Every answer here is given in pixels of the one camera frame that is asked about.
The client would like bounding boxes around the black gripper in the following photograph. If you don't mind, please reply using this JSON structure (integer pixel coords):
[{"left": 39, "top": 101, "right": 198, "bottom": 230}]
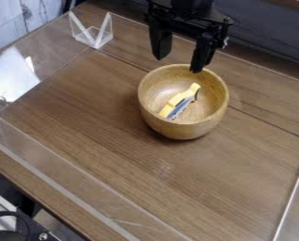
[{"left": 145, "top": 0, "right": 233, "bottom": 73}]

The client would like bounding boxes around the blue wooden toy fish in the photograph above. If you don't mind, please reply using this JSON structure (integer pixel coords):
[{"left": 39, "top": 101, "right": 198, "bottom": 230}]
[{"left": 158, "top": 83, "right": 201, "bottom": 120}]

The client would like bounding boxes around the brown wooden bowl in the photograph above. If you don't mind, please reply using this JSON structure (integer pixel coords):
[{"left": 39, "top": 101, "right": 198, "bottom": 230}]
[{"left": 137, "top": 64, "right": 229, "bottom": 139}]

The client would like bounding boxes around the clear acrylic front barrier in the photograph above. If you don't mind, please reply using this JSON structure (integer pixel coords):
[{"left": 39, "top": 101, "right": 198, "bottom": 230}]
[{"left": 0, "top": 118, "right": 192, "bottom": 241}]

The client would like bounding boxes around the black metal mount with screw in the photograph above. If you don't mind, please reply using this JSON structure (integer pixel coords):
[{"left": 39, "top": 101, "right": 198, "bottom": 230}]
[{"left": 11, "top": 210, "right": 90, "bottom": 241}]

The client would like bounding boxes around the black cable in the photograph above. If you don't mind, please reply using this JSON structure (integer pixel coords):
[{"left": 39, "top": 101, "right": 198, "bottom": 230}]
[{"left": 0, "top": 210, "right": 31, "bottom": 241}]

